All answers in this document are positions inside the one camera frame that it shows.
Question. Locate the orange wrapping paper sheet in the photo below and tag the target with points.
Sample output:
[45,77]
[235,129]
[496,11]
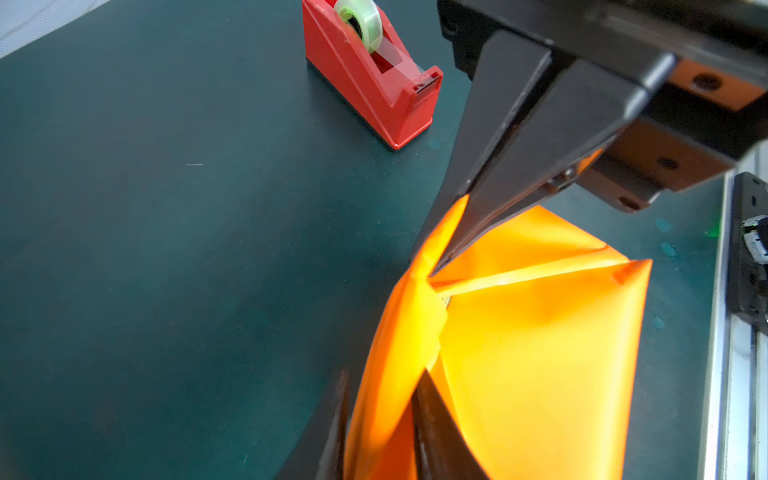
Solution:
[531,337]

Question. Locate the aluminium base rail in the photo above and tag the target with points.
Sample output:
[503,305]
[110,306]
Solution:
[733,443]

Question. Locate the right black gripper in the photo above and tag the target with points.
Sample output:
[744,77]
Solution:
[640,97]

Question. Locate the clear tape roll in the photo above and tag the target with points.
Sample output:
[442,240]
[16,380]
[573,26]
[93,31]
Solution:
[365,18]

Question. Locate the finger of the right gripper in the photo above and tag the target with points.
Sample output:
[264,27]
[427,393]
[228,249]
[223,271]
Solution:
[508,68]

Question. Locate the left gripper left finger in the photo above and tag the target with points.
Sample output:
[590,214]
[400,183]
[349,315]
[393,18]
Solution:
[319,453]

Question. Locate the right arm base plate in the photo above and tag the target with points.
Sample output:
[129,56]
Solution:
[746,294]

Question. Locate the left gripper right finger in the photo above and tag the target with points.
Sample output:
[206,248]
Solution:
[440,450]

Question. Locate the green table mat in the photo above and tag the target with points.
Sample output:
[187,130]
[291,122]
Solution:
[197,233]

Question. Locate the red tape dispenser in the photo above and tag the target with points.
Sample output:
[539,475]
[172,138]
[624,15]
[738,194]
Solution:
[387,88]

